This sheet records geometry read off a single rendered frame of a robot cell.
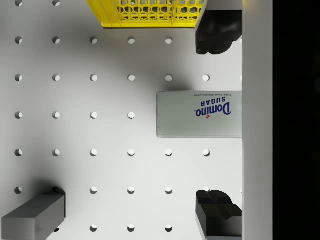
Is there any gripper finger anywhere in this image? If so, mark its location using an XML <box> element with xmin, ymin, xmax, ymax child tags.
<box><xmin>195</xmin><ymin>189</ymin><xmax>243</xmax><ymax>240</ymax></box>
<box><xmin>195</xmin><ymin>0</ymin><xmax>243</xmax><ymax>56</ymax></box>

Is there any yellow basket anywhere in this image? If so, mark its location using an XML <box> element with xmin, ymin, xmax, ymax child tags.
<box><xmin>86</xmin><ymin>0</ymin><xmax>209</xmax><ymax>29</ymax></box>

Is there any white carton box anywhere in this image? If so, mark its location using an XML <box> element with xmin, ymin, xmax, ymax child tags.
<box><xmin>156</xmin><ymin>90</ymin><xmax>243</xmax><ymax>139</ymax></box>

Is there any grey cube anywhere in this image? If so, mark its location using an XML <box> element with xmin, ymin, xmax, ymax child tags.
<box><xmin>0</xmin><ymin>186</ymin><xmax>67</xmax><ymax>240</ymax></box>

